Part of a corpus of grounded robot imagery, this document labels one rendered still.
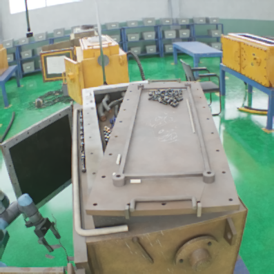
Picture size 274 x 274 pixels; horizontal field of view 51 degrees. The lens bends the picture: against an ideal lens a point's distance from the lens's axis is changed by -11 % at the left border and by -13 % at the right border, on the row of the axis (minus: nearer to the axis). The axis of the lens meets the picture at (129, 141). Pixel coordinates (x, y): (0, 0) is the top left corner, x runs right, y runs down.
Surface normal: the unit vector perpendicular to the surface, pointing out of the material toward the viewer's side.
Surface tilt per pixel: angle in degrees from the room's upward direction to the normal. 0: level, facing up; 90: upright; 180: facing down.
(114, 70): 90
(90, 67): 90
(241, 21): 90
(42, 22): 90
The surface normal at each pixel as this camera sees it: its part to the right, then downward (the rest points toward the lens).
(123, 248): 0.15, 0.43
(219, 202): -0.09, -0.89
